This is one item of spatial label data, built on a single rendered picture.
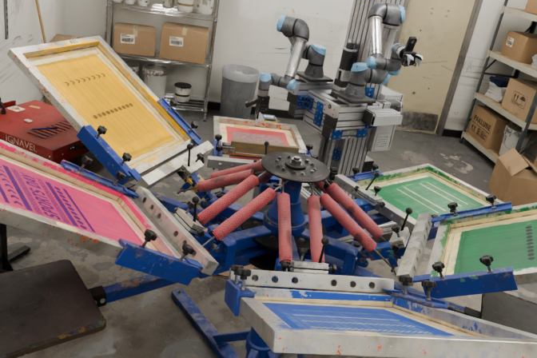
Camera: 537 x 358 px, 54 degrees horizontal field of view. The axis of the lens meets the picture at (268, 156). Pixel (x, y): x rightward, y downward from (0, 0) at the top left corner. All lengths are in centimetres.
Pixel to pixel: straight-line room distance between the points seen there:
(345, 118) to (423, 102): 394
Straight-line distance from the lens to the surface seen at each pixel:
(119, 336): 323
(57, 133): 287
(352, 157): 415
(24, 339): 185
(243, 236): 223
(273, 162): 224
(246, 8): 661
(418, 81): 740
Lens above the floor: 219
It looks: 23 degrees down
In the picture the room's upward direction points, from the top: 10 degrees clockwise
